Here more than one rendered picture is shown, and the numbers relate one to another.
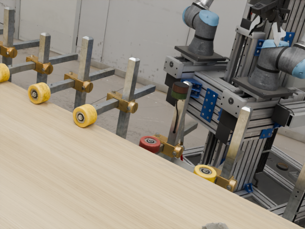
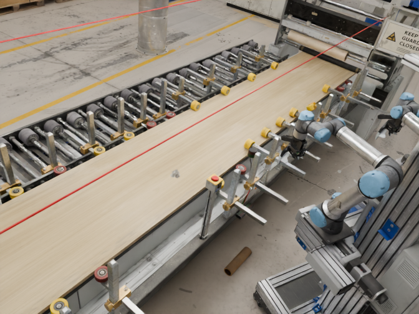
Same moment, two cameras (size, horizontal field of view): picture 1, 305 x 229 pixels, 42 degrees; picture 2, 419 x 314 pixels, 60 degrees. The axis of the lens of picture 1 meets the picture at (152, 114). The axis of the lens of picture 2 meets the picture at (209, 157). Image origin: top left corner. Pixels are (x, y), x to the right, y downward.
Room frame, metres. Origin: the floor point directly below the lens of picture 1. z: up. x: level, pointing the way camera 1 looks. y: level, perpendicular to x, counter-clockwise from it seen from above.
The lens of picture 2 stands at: (1.29, -2.11, 2.61)
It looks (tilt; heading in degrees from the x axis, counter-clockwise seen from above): 39 degrees down; 95
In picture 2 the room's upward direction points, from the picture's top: 10 degrees clockwise
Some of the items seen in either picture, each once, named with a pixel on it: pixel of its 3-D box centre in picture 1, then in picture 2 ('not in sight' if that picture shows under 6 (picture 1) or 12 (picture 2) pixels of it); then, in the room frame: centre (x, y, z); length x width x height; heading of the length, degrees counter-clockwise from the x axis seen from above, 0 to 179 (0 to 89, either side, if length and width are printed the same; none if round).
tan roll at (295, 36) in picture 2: not in sight; (332, 50); (2.18, 2.46, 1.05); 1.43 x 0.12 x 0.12; 152
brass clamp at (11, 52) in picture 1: (4, 49); not in sight; (1.93, 0.80, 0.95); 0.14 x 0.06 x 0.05; 62
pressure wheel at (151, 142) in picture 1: (148, 152); (239, 172); (1.37, -0.01, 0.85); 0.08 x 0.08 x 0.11
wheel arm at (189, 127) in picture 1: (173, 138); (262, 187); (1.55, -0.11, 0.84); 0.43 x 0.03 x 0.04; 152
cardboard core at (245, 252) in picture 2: not in sight; (237, 260); (1.54, -0.19, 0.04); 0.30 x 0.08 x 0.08; 62
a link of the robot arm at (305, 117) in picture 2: not in sight; (305, 121); (1.62, -0.38, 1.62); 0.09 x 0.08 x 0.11; 136
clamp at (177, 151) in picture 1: (166, 146); (250, 182); (1.46, -0.08, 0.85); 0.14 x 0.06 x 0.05; 62
